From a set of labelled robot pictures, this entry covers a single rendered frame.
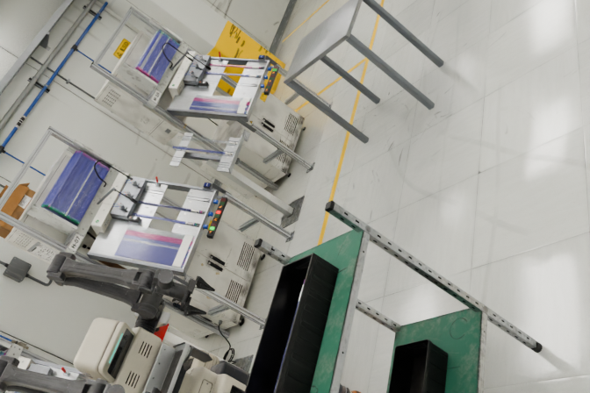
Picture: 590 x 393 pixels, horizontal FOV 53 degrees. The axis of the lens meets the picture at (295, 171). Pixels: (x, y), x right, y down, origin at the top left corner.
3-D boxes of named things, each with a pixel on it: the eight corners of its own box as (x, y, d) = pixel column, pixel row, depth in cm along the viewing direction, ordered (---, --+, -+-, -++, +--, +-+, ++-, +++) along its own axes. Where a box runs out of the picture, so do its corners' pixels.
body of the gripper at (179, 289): (195, 279, 225) (176, 273, 225) (185, 303, 219) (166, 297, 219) (194, 286, 230) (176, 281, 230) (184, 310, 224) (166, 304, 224)
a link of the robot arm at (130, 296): (60, 264, 245) (47, 285, 239) (56, 249, 234) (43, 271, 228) (163, 298, 247) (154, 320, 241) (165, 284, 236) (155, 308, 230)
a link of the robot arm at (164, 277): (146, 270, 228) (137, 290, 223) (146, 257, 219) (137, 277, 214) (176, 280, 229) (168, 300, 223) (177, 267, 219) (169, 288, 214)
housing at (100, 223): (134, 184, 455) (129, 172, 444) (107, 238, 426) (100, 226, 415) (125, 182, 457) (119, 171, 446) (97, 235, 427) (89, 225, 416)
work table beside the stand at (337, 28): (434, 107, 400) (346, 34, 370) (364, 144, 453) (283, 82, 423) (443, 61, 424) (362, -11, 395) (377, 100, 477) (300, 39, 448)
